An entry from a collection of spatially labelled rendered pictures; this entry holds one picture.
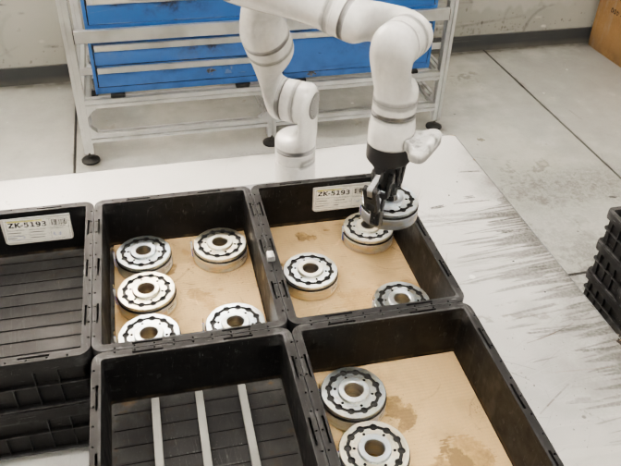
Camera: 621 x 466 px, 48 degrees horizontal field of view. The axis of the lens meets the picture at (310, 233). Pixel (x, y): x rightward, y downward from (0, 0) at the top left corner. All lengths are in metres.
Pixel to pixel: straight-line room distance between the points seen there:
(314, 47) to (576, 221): 1.35
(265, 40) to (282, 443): 0.70
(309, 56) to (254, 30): 1.92
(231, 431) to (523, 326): 0.68
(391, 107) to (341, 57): 2.19
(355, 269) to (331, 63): 2.00
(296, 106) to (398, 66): 0.49
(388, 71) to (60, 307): 0.71
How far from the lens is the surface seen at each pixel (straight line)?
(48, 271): 1.43
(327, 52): 3.25
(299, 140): 1.53
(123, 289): 1.30
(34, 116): 3.79
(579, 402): 1.41
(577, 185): 3.37
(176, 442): 1.11
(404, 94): 1.08
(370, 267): 1.38
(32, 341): 1.30
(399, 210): 1.24
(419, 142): 1.13
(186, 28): 3.05
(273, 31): 1.31
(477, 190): 1.89
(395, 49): 1.04
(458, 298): 1.19
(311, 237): 1.44
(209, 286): 1.33
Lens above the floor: 1.72
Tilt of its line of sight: 38 degrees down
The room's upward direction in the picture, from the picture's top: 2 degrees clockwise
